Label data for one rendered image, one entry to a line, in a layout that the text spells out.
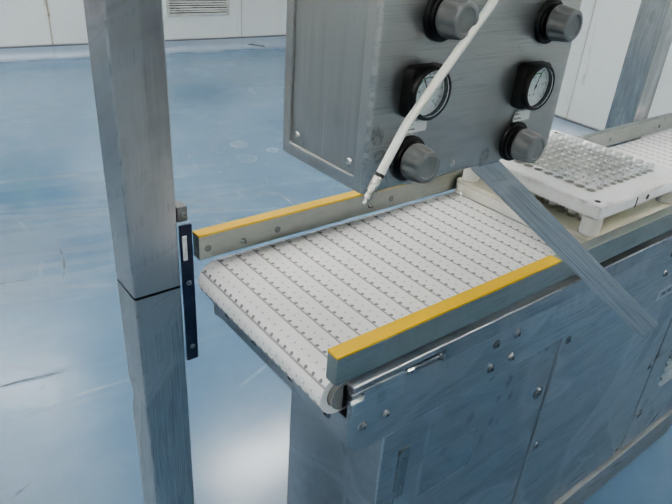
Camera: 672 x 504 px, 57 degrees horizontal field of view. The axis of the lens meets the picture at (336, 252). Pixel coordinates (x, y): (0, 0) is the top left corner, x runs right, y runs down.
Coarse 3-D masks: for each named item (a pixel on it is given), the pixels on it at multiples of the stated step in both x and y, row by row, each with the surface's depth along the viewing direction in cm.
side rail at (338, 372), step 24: (648, 216) 88; (600, 240) 80; (624, 240) 83; (504, 288) 68; (528, 288) 72; (456, 312) 64; (480, 312) 67; (408, 336) 60; (432, 336) 63; (336, 360) 55; (360, 360) 57; (384, 360) 60; (336, 384) 57
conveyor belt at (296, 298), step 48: (624, 144) 129; (288, 240) 82; (336, 240) 83; (384, 240) 84; (432, 240) 85; (480, 240) 86; (528, 240) 87; (240, 288) 71; (288, 288) 72; (336, 288) 72; (384, 288) 73; (432, 288) 74; (288, 336) 64; (336, 336) 64
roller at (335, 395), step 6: (342, 384) 59; (330, 390) 59; (336, 390) 59; (342, 390) 59; (330, 396) 59; (336, 396) 59; (342, 396) 60; (330, 402) 59; (336, 402) 60; (342, 402) 60; (336, 408) 60
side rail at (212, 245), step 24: (648, 120) 133; (600, 144) 124; (384, 192) 90; (408, 192) 93; (432, 192) 97; (288, 216) 81; (312, 216) 83; (336, 216) 86; (216, 240) 75; (240, 240) 77; (264, 240) 80
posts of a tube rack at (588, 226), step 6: (468, 168) 97; (468, 174) 97; (474, 174) 97; (468, 180) 97; (474, 180) 97; (660, 198) 95; (666, 198) 95; (582, 216) 84; (582, 222) 83; (588, 222) 82; (594, 222) 82; (600, 222) 82; (582, 228) 83; (588, 228) 83; (594, 228) 83; (600, 228) 83; (588, 234) 83; (594, 234) 83
